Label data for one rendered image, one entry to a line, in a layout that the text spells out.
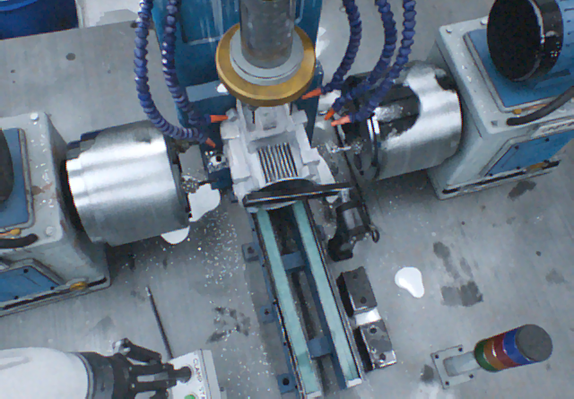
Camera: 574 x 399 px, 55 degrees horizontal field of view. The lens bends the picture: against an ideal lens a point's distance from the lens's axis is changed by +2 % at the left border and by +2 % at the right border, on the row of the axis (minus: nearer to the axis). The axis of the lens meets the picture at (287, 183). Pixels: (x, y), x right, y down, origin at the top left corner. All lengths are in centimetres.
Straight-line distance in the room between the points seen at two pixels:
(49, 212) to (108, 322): 39
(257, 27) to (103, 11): 156
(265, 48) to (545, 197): 97
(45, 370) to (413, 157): 82
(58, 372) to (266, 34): 56
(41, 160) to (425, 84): 79
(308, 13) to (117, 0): 130
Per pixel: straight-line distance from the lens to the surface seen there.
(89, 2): 244
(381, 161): 120
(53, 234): 110
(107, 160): 113
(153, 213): 113
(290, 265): 134
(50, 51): 178
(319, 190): 119
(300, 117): 124
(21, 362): 75
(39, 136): 120
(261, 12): 85
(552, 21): 115
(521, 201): 160
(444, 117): 122
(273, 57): 94
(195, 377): 107
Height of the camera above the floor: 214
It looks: 66 degrees down
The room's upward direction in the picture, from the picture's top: 6 degrees clockwise
